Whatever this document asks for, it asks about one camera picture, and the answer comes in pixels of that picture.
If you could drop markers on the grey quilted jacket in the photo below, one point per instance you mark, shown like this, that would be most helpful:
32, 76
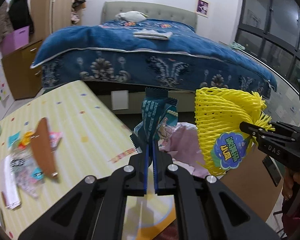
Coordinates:
5, 23

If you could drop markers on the blue floral blanket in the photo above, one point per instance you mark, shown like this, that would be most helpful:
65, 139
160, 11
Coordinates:
110, 53

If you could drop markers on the small purple wall picture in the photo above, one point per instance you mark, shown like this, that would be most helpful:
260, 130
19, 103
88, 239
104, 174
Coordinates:
202, 8

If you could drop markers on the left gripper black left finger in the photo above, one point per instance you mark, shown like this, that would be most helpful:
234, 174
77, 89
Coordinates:
94, 208

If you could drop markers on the folded white cloth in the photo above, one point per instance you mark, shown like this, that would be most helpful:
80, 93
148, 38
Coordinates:
152, 34

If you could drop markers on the brown leather case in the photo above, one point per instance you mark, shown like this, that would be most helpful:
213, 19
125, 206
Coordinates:
42, 150

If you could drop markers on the wooden wardrobe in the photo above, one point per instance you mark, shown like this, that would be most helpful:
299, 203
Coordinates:
49, 16

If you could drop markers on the cardboard sheet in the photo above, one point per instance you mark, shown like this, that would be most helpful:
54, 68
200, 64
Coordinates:
252, 183

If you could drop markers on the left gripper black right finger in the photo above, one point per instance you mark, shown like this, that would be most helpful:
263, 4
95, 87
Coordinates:
205, 207

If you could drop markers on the white pillow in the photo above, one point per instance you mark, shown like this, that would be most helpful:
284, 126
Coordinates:
131, 16

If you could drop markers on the purple plastic basket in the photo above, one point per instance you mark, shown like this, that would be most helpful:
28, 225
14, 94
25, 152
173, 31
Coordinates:
15, 40

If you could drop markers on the yellow foam fruit net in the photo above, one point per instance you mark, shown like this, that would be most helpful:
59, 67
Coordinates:
219, 113

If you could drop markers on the mango snack bag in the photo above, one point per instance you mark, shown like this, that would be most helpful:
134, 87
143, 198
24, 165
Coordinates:
21, 142

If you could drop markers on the anime figure packet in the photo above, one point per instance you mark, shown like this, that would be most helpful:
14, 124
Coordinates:
28, 175

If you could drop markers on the dark framed window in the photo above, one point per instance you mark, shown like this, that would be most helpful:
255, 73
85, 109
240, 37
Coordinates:
270, 31

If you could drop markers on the teal snack wrapper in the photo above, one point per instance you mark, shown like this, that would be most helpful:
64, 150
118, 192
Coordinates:
158, 110

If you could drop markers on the white label on bed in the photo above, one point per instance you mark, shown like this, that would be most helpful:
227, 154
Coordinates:
120, 100

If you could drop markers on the yellow striped tablecloth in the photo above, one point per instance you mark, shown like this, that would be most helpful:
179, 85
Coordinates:
94, 142

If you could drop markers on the black hanging coat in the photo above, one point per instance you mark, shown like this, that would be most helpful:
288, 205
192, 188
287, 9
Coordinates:
20, 16

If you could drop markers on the brown drawer cabinet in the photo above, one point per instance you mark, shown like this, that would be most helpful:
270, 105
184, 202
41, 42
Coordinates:
23, 81

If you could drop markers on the white stocking package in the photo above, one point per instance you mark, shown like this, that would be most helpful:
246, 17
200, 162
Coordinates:
8, 186

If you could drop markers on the pink-lined trash bin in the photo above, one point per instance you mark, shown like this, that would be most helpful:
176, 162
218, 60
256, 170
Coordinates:
181, 142

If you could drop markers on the grey upholstered bed frame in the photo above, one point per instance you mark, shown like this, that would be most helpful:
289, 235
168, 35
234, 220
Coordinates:
156, 11

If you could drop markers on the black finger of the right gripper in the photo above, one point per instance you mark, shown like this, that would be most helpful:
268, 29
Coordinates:
252, 130

